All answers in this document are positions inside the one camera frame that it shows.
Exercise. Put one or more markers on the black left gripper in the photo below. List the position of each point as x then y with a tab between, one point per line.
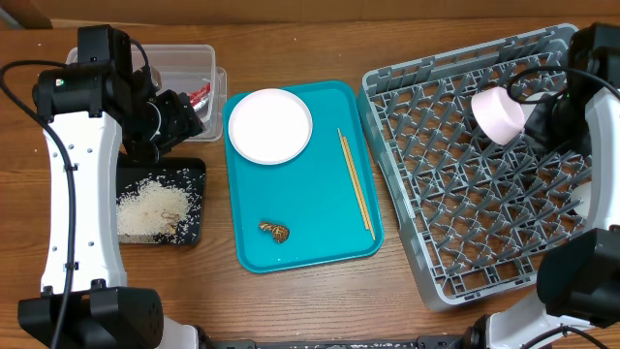
183	121

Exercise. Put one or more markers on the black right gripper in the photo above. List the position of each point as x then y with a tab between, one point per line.
537	126

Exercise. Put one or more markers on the red snack wrapper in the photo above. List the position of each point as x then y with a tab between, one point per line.
200	98

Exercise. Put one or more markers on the pink bowl with rice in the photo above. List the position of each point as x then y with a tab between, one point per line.
499	117

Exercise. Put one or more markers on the pink round plate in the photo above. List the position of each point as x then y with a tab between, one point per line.
270	126

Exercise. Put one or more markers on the brown food scrap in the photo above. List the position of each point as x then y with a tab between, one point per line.
279	233

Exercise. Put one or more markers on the wooden chopstick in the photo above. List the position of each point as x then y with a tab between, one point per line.
359	192
343	148

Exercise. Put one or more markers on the grey bowl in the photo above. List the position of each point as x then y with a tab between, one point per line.
528	109

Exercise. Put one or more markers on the white cup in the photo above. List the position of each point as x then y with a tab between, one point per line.
581	196

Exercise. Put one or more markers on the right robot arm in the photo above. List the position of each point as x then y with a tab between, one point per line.
578	282

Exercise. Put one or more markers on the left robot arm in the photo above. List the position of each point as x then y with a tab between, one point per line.
85	301

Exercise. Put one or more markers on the black waste tray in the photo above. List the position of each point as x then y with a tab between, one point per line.
164	203

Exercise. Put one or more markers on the clear plastic bin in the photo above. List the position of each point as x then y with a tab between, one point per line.
194	68

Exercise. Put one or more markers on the spilled white rice pile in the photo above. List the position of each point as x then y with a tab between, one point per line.
150	213

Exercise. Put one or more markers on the grey dish rack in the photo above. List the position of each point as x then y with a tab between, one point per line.
475	217

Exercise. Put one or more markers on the teal serving tray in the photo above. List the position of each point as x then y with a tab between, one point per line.
312	195

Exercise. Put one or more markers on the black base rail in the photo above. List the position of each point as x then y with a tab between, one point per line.
444	341

